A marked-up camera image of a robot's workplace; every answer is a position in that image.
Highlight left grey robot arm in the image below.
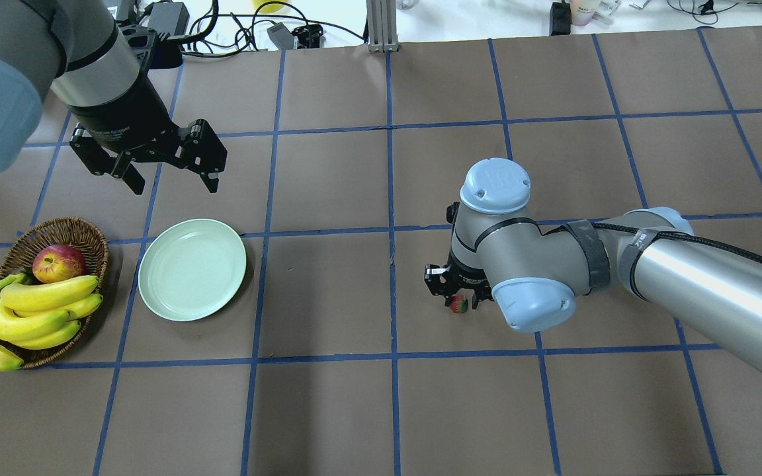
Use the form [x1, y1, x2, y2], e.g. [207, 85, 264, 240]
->
[0, 1, 227, 195]

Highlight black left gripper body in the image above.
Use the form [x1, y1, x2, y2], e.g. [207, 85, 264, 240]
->
[69, 73, 228, 180]

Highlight aluminium profile post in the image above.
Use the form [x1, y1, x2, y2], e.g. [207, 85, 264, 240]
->
[366, 0, 400, 52]

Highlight black power adapter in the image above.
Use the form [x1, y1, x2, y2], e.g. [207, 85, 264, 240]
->
[144, 1, 189, 36]

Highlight black cables on desk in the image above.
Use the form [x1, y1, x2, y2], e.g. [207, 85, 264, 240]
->
[183, 0, 365, 59]

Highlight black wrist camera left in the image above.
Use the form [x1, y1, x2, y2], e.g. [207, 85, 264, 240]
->
[115, 22, 183, 73]

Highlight red apple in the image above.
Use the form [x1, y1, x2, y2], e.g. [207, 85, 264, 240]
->
[31, 244, 87, 284]

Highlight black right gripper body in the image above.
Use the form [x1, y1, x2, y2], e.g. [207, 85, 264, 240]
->
[424, 252, 493, 309]

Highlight light green plate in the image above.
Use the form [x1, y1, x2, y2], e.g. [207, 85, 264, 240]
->
[137, 219, 246, 322]

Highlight brown wicker basket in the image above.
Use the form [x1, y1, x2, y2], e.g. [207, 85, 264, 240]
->
[0, 217, 110, 369]

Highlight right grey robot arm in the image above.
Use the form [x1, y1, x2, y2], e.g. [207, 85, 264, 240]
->
[424, 157, 762, 373]

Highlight yellow banana bunch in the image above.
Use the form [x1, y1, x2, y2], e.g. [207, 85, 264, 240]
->
[0, 273, 103, 372]

